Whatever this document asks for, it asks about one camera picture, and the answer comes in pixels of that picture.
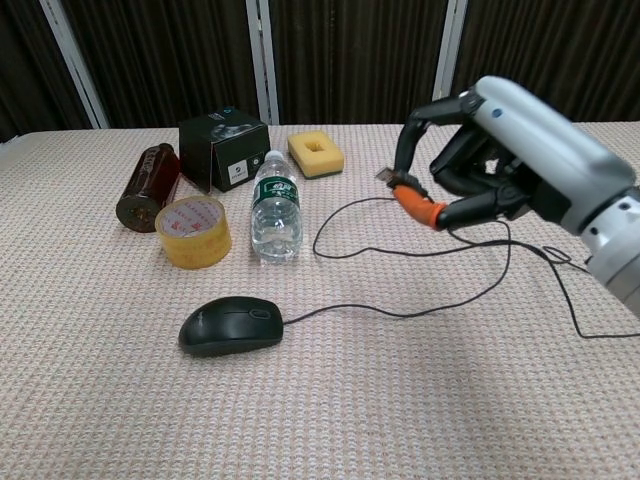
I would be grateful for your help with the dark pleated curtain panel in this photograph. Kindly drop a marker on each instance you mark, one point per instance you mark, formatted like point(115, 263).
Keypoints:
point(25, 60)
point(550, 45)
point(355, 55)
point(165, 55)

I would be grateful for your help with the yellow packing tape roll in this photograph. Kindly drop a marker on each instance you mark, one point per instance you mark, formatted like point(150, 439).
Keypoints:
point(200, 251)

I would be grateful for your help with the clear water bottle green label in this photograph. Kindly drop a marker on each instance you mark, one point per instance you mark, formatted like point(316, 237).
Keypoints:
point(276, 220)

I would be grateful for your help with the white partition post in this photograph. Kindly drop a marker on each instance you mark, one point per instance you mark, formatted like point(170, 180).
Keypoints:
point(447, 50)
point(264, 60)
point(75, 60)

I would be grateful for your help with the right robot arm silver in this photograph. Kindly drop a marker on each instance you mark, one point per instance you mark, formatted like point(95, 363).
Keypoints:
point(620, 250)

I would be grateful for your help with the dark red drink bottle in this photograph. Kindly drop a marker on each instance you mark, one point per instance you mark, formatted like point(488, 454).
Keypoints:
point(145, 192)

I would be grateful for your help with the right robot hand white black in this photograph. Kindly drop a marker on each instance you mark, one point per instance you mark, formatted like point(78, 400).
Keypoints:
point(530, 135)

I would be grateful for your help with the yellow sponge with square hole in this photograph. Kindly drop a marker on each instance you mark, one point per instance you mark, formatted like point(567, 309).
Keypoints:
point(327, 161)

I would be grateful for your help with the beige woven tablecloth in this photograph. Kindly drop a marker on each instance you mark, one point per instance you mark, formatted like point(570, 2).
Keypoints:
point(100, 400)

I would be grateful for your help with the black computer mouse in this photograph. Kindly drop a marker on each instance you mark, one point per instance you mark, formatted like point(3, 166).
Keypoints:
point(230, 327)

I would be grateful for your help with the black cardboard product box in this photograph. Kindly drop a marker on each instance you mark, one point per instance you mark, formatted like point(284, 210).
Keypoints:
point(200, 152)

